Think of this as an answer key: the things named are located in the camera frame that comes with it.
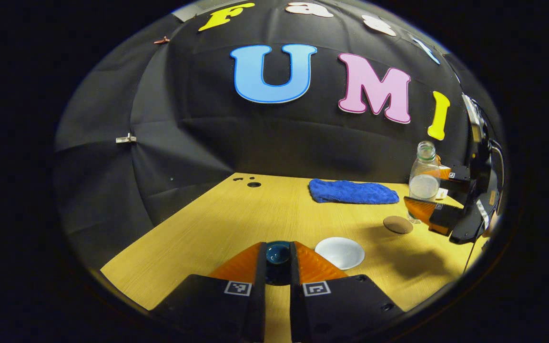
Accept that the blue towel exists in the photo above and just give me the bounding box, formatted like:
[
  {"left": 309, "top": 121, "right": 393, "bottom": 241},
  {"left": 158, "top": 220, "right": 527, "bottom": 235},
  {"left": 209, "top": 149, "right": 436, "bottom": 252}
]
[{"left": 308, "top": 179, "right": 400, "bottom": 205}]

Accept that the brown round coaster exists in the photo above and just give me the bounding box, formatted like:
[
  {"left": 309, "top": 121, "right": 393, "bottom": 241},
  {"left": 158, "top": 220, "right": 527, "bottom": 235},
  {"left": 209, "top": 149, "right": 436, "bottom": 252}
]
[{"left": 383, "top": 215, "right": 414, "bottom": 234}]

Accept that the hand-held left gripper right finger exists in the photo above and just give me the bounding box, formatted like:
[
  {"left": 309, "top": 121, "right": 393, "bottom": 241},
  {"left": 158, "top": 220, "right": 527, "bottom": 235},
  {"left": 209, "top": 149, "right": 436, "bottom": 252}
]
[{"left": 289, "top": 242, "right": 405, "bottom": 343}]

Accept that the clear plastic water bottle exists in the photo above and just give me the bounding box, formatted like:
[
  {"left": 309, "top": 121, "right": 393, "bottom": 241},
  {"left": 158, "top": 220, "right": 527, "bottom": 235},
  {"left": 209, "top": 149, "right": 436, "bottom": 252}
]
[{"left": 407, "top": 141, "right": 442, "bottom": 224}]

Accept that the black backdrop cloth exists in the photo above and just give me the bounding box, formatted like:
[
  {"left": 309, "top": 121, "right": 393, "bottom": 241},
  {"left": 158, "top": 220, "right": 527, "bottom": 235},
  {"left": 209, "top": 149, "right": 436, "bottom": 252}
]
[{"left": 54, "top": 0, "right": 504, "bottom": 267}]

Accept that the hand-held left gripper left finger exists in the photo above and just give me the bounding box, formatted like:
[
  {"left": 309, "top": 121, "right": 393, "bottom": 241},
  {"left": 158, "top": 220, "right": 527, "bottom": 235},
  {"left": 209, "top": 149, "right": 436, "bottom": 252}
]
[{"left": 152, "top": 242, "right": 268, "bottom": 343}]

